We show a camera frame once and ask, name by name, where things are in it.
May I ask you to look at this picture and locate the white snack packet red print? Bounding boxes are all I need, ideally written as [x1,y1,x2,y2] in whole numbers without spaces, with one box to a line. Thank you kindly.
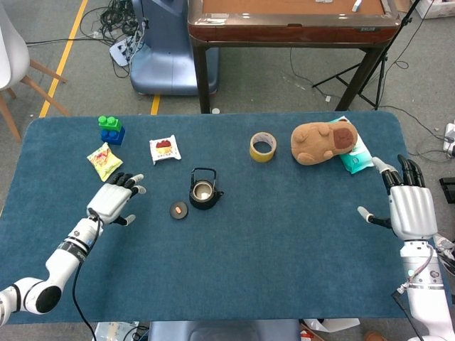
[149,134,182,166]

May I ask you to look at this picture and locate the brown capybara plush toy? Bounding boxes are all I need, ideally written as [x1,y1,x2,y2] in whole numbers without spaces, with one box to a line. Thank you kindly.
[290,121,359,166]

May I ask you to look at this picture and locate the tangled black floor cables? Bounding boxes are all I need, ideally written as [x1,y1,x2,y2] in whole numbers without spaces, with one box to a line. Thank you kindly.
[80,0,146,79]

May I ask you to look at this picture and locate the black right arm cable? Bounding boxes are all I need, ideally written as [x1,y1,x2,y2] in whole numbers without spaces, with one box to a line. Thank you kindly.
[390,291,426,341]

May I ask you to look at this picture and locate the blue toy building brick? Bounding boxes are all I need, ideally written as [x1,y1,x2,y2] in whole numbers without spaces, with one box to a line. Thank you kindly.
[100,126,126,147]

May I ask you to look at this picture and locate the white power strip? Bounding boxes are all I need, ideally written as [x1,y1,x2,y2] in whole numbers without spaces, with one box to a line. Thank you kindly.
[109,38,146,67]

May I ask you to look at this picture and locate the yellow snack bag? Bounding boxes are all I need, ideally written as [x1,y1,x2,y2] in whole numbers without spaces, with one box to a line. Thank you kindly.
[86,141,124,183]

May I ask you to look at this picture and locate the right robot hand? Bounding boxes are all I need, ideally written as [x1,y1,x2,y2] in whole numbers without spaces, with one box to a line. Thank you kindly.
[357,154,439,241]

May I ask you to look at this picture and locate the blue-grey machine pedestal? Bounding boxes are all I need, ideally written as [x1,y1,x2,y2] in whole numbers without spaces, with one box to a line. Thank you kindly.
[129,0,220,97]

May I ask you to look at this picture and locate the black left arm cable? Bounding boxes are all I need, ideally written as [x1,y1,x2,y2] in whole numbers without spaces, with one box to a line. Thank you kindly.
[72,207,104,341]

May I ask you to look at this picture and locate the blue robot torso base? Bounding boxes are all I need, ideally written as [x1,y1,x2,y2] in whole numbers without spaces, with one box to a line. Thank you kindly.
[147,319,301,341]

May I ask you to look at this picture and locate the small black cast-iron teapot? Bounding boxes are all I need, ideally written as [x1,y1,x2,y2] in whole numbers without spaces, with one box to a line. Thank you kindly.
[188,167,225,211]

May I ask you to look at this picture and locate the black tripod stand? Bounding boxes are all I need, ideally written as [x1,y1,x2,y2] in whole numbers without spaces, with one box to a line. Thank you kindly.
[311,0,422,111]

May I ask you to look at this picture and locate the brown wooden mahjong table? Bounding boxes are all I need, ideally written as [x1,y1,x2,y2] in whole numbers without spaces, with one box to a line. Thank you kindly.
[187,0,402,114]

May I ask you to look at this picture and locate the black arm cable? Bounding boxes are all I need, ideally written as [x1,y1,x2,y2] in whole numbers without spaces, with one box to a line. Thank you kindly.
[390,291,426,341]
[72,207,104,341]

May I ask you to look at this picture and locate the yellow packing tape roll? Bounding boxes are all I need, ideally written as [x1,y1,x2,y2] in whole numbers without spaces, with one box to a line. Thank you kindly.
[249,131,278,163]

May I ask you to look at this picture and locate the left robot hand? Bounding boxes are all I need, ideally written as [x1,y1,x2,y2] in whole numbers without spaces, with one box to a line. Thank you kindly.
[86,173,147,226]

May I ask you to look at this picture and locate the blue felt table cover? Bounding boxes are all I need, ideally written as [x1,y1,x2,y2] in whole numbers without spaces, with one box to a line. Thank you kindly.
[0,110,449,325]

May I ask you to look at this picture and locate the green wet wipes pack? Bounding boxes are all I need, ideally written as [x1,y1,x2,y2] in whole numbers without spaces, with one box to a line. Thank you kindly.
[326,115,375,175]

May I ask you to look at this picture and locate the black lid with wooden knob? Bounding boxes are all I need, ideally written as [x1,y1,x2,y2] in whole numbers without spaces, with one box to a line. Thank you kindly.
[169,200,189,220]

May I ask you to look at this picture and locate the green toy building brick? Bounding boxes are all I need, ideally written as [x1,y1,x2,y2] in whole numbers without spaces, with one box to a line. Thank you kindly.
[97,115,122,131]

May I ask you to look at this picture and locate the white plastic chair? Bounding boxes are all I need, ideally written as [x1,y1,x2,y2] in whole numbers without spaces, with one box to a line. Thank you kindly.
[0,0,72,143]

